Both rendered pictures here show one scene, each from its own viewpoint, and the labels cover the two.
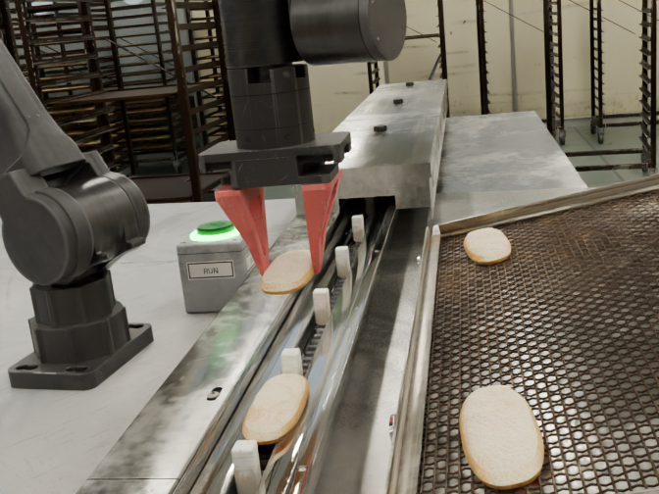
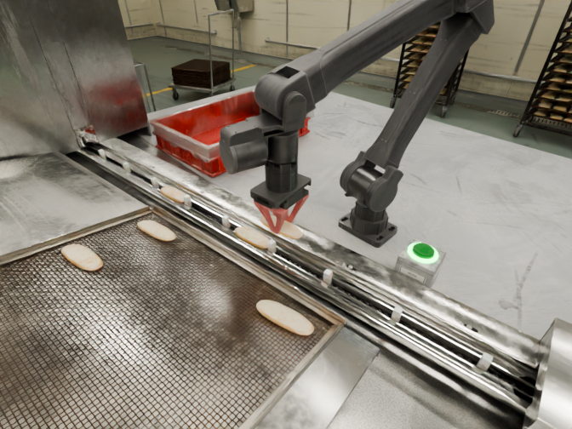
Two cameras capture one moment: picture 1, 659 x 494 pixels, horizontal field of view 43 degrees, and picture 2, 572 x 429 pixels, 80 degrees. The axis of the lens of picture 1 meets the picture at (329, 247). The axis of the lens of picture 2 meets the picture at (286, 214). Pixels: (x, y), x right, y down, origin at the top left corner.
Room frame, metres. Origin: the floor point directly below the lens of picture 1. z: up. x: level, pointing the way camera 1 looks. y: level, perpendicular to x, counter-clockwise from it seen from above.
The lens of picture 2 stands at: (0.87, -0.43, 1.34)
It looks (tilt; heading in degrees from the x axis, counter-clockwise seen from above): 36 degrees down; 118
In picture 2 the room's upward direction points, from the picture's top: straight up
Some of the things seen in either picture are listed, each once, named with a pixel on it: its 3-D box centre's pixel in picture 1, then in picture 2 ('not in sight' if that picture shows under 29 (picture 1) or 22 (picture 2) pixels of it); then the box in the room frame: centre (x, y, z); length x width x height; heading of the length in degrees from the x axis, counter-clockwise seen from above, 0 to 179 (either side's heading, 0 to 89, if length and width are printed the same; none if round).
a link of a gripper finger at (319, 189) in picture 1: (293, 212); (279, 209); (0.61, 0.02, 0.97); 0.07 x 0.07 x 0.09; 80
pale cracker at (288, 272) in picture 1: (290, 267); (281, 225); (0.61, 0.03, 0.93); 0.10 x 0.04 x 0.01; 170
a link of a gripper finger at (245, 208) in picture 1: (276, 214); (283, 207); (0.61, 0.04, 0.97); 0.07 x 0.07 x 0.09; 80
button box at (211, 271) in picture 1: (225, 282); (415, 273); (0.87, 0.12, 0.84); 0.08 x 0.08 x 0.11; 80
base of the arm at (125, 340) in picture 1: (77, 321); (368, 215); (0.73, 0.24, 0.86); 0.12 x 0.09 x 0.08; 162
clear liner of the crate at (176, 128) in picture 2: not in sight; (235, 126); (0.16, 0.51, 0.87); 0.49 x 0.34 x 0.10; 76
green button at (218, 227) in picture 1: (216, 232); (422, 252); (0.87, 0.12, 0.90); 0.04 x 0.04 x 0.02
